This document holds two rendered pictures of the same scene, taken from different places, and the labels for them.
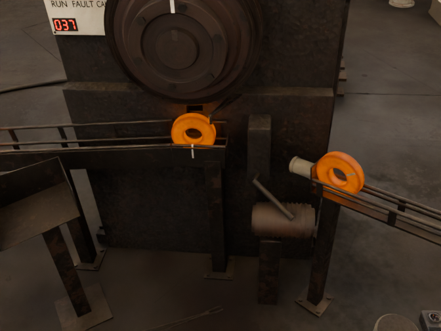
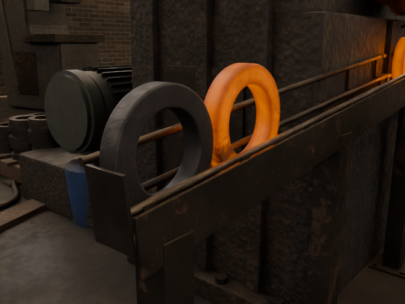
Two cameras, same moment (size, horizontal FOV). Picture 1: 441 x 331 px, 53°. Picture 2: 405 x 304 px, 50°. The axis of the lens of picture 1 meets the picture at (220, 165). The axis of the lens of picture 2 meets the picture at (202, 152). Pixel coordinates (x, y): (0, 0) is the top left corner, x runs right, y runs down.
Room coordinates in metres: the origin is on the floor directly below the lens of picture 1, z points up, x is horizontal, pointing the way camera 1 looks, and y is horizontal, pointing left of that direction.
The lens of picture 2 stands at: (1.08, 1.62, 0.80)
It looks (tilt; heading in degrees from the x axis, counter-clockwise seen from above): 14 degrees down; 302
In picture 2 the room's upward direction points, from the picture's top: straight up
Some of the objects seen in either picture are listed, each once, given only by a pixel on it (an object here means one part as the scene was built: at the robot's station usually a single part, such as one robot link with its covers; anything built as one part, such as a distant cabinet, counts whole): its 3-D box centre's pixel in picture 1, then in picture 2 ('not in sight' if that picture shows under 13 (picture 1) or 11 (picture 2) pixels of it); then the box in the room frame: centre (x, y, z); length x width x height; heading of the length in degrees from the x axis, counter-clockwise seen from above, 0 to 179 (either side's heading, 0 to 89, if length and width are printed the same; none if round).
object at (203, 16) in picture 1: (178, 46); not in sight; (1.19, 0.11, 1.11); 0.28 x 0.06 x 0.28; 82
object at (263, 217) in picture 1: (279, 255); not in sight; (1.10, -0.22, 0.27); 0.22 x 0.13 x 0.53; 82
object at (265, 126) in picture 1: (259, 148); not in sight; (1.26, -0.14, 0.68); 0.11 x 0.08 x 0.24; 172
